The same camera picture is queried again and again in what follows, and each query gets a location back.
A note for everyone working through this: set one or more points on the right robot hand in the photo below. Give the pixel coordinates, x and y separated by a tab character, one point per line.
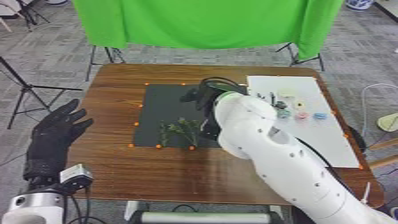
191	95

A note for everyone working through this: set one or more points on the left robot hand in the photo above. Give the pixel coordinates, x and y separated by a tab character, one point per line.
53	140

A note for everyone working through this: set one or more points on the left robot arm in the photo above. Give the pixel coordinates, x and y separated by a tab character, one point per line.
35	206

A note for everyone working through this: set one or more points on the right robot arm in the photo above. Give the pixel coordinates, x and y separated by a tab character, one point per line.
284	160

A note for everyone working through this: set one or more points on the dark mat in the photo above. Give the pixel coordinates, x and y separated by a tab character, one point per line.
160	106

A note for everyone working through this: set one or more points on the black tripod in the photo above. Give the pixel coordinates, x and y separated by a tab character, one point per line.
26	88

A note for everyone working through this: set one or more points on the green flower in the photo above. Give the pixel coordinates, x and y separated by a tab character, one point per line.
282	114

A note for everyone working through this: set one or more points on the yellow flower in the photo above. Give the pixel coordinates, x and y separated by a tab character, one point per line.
300	105

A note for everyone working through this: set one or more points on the black stand leg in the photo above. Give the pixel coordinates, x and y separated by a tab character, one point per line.
90	63
319	61

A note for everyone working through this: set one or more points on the blue flower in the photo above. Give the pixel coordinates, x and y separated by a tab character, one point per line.
319	116

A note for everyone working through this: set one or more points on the white sheet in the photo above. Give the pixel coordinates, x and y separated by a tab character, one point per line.
319	140

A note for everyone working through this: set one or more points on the pale grey bar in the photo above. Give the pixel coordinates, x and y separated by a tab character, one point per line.
206	218

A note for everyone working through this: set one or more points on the blue and white vase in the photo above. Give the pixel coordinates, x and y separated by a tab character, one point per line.
359	4

